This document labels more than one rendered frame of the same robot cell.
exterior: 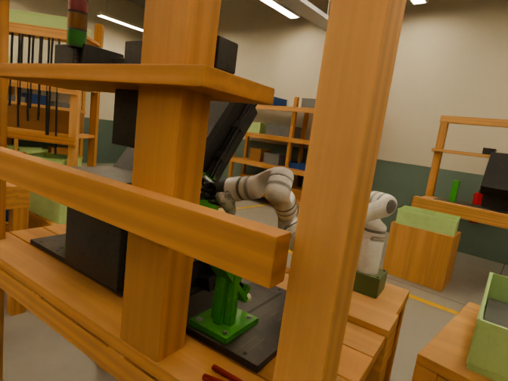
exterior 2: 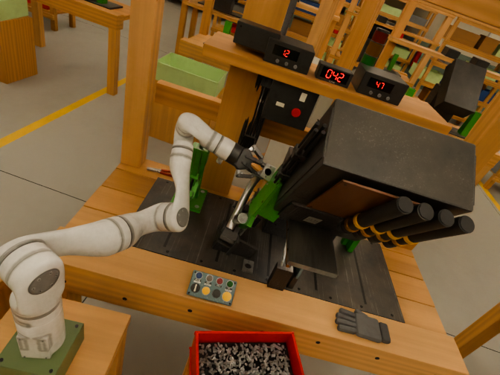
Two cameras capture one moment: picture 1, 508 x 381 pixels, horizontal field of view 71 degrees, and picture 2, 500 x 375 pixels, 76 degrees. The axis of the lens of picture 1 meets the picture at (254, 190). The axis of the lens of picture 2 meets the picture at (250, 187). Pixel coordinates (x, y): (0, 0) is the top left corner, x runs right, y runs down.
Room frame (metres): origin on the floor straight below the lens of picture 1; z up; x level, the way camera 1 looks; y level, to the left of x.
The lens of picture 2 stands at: (1.90, -0.45, 1.81)
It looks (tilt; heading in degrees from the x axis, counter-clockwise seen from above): 35 degrees down; 142
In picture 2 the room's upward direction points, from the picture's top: 20 degrees clockwise
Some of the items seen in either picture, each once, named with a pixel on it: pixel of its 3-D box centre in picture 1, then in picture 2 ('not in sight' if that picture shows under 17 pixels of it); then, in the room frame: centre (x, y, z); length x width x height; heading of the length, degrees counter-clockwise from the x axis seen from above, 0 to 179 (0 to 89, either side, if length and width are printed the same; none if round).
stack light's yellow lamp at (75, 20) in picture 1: (77, 23); (373, 49); (1.04, 0.55, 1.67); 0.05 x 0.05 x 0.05
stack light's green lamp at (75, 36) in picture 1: (76, 39); (367, 62); (1.04, 0.55, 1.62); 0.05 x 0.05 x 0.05
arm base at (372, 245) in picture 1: (370, 250); (41, 320); (1.41, -0.51, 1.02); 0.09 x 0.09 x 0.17; 67
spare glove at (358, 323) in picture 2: not in sight; (361, 323); (1.65, 0.43, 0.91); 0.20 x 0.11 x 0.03; 54
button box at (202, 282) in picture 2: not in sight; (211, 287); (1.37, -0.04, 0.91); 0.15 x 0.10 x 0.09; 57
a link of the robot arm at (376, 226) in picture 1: (377, 212); (33, 280); (1.42, -0.51, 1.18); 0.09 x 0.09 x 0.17; 30
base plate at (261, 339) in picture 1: (164, 271); (268, 244); (1.23, 0.28, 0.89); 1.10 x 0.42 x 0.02; 57
